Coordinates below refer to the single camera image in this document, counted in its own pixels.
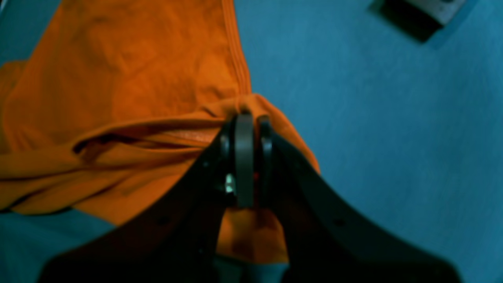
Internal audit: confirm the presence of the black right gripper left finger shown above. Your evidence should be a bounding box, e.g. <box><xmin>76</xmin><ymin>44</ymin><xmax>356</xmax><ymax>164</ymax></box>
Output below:
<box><xmin>39</xmin><ymin>114</ymin><xmax>255</xmax><ymax>283</ymax></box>

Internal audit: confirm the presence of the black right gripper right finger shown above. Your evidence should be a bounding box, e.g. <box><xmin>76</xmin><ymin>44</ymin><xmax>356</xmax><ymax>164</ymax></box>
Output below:
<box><xmin>256</xmin><ymin>116</ymin><xmax>461</xmax><ymax>283</ymax></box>

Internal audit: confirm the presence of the orange t-shirt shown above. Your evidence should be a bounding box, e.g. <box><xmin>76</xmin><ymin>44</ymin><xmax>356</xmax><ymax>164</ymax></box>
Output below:
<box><xmin>0</xmin><ymin>0</ymin><xmax>321</xmax><ymax>264</ymax></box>

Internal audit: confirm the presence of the teal table cloth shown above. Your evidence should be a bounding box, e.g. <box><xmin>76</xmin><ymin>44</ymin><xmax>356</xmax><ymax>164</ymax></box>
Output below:
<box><xmin>1</xmin><ymin>0</ymin><xmax>502</xmax><ymax>283</ymax></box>

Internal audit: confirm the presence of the grey remote control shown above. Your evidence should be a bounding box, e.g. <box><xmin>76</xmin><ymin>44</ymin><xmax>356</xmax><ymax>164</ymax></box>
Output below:
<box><xmin>369</xmin><ymin>0</ymin><xmax>469</xmax><ymax>43</ymax></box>

